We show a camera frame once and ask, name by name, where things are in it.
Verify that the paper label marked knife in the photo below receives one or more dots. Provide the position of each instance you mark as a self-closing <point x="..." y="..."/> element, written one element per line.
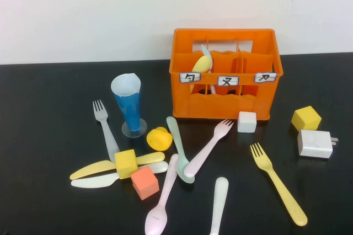
<point x="265" y="77"/>

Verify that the white plastic knife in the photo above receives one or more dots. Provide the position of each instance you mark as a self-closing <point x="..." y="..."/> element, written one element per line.
<point x="93" y="182"/>

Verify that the pink plastic spoon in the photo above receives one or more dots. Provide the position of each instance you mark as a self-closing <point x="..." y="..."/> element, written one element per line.
<point x="168" y="185"/>

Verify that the yellow plastic knife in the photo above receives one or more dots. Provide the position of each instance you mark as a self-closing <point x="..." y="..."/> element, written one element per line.
<point x="88" y="171"/>

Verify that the white foam cube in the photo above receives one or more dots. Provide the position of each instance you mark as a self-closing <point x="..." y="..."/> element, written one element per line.
<point x="246" y="122"/>

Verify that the blue paper cone cup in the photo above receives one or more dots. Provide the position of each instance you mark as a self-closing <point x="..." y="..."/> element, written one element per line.
<point x="129" y="108"/>

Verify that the orange plastic cutlery holder crate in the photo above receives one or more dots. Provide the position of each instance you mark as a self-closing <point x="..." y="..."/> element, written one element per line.
<point x="220" y="106"/>

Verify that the mint green plastic spoon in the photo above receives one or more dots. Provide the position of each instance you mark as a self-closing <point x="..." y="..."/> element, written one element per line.
<point x="176" y="138"/>

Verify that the yellow foam cube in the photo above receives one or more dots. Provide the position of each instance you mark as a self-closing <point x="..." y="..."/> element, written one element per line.
<point x="125" y="163"/>
<point x="306" y="119"/>

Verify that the yellow plastic fork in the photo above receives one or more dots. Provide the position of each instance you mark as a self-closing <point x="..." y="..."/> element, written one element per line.
<point x="278" y="185"/>

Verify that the yellow round plastic cap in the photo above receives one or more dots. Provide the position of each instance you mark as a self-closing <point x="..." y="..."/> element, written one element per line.
<point x="159" y="139"/>

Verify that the grey plastic fork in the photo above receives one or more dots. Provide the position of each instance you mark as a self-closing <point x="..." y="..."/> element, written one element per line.
<point x="106" y="127"/>

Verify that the yellow plastic spoon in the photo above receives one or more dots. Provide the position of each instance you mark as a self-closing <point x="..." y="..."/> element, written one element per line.
<point x="201" y="64"/>

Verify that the orange foam cube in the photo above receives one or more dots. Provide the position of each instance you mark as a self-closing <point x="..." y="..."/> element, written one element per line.
<point x="144" y="182"/>

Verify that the paper label marked fork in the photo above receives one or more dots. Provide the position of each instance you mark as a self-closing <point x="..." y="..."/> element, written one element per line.
<point x="228" y="80"/>

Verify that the light blue plastic fork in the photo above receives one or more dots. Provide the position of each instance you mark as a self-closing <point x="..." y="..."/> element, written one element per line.
<point x="208" y="57"/>

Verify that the pink plastic fork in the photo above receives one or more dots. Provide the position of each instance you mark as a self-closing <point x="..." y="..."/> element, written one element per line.
<point x="204" y="152"/>

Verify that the paper label marked spoon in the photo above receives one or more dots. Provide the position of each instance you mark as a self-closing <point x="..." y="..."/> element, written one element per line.
<point x="190" y="77"/>

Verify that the white plastic cutlery piece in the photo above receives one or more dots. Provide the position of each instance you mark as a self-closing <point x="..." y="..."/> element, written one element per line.
<point x="219" y="202"/>

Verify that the white plug charger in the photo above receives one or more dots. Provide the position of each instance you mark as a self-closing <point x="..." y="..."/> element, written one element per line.
<point x="314" y="144"/>

